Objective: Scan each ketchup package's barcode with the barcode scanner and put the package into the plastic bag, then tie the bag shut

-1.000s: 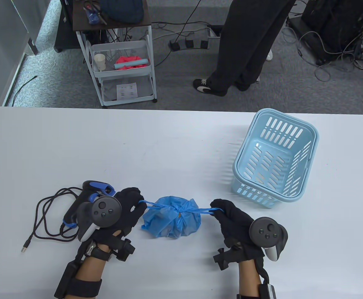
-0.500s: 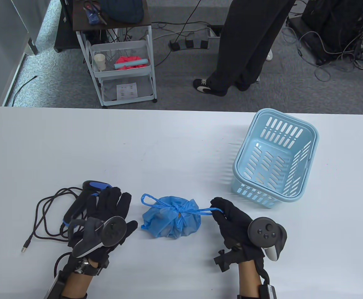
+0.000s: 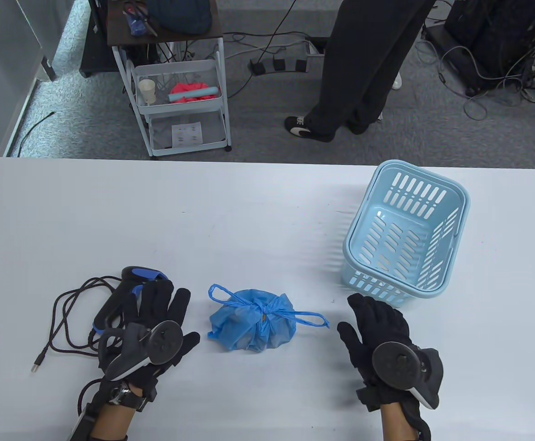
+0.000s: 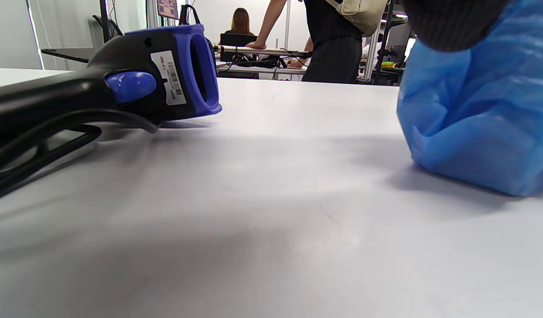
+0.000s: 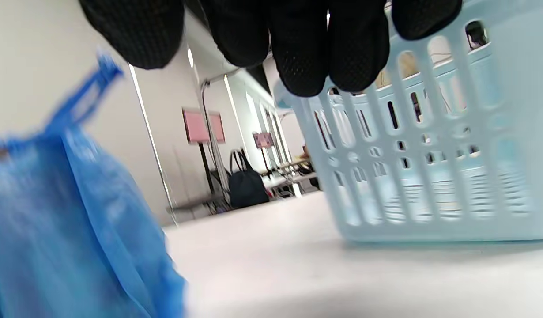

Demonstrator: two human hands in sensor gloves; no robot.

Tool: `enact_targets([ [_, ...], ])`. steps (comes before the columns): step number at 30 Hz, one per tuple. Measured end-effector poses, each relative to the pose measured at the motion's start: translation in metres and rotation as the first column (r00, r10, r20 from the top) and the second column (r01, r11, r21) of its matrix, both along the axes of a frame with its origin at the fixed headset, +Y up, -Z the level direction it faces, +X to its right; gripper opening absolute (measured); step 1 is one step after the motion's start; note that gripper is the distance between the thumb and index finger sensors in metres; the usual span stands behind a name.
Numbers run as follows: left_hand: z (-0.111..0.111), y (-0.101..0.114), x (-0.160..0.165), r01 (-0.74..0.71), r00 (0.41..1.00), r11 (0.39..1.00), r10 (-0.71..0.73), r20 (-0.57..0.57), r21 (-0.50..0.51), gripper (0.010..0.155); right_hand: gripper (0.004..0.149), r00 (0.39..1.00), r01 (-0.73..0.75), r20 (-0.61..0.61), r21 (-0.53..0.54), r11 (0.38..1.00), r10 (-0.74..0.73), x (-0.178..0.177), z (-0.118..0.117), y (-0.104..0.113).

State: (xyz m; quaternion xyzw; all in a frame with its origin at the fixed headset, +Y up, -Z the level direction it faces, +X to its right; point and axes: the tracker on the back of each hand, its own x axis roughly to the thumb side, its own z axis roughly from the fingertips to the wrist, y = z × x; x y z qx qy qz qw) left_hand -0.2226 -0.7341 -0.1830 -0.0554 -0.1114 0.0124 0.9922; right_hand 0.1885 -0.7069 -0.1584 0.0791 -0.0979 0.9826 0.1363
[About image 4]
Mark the person's left hand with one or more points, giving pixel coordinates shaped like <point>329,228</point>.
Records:
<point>452,22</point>

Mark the blue plastic bag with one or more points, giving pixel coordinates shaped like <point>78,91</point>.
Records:
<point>474,123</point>

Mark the black blue barcode scanner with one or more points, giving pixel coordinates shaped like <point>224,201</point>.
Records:
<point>143,53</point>

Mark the black metal rack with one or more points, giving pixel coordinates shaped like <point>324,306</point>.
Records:
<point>379,44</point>

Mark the cream cloth bag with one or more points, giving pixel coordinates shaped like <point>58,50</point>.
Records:
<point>360,15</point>

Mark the white office desk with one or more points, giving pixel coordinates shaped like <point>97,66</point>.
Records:
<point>262,70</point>

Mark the dark wooden cart top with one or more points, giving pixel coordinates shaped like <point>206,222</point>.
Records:
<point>68,54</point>

